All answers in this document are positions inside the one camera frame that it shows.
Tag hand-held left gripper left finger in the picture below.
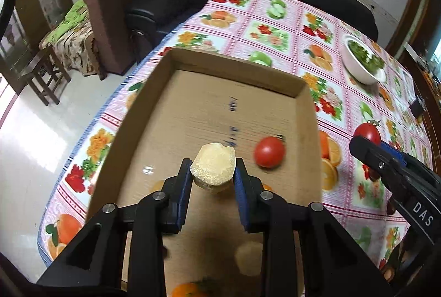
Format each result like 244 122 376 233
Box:
36 158 193 297

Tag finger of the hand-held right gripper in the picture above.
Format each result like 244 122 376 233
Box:
380 141 433 168
349 136 405 196

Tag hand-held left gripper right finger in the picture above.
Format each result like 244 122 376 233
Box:
234 157 393 297

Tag red tomato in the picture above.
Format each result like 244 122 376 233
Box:
353 121 382 146
254 135 286 169

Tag beige sugarcane chunk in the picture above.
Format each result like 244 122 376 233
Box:
190 143 237 187

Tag pale yellow round slice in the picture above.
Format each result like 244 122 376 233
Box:
234 242 264 276

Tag shallow cardboard box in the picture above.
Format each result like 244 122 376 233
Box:
86 48 322 297

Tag mandarin with green leaf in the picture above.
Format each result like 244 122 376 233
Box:
171 278 216 297

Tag black cup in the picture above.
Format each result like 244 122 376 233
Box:
410 95 426 117

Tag wooden sideboard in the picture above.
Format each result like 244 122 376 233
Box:
396 42 441 146

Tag white bowl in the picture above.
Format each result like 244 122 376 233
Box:
342 33 387 85

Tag green leafy vegetables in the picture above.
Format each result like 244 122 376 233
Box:
348 39 386 74

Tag fruit printed tablecloth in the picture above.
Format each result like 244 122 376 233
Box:
36 0 435 297

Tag wooden stool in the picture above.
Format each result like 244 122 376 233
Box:
21 49 71 106

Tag brown armchair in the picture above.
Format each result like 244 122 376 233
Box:
80 0 178 80

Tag green patterned blanket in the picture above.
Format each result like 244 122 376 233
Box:
39 0 95 70

